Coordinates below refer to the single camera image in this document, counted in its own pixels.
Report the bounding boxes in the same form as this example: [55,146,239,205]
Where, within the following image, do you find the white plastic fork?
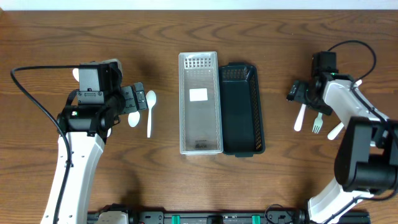
[312,113,323,134]
[355,80,363,86]
[327,122,344,140]

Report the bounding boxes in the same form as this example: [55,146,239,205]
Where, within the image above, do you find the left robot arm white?
[41,82,147,223]

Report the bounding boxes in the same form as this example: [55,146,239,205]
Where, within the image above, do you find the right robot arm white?
[287,78,397,223]

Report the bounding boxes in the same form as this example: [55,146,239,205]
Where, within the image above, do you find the white plastic spoon inverted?
[127,111,141,128]

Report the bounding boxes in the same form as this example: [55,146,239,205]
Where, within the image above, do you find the white plastic spoon upright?
[146,90,157,138]

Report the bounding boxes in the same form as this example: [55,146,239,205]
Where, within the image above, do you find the clear perforated plastic basket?
[178,51,223,156]

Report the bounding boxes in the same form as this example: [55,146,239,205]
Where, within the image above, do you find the dark green perforated basket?
[218,62,266,157]

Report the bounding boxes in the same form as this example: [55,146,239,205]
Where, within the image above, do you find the left black cable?
[10,65,80,224]

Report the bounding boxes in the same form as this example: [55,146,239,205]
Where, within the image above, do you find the black cable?
[326,39,398,141]
[10,65,80,224]

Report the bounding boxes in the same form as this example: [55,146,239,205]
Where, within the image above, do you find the right black cable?
[326,39,398,141]

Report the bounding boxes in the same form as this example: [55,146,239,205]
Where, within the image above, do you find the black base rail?
[86,203,371,224]

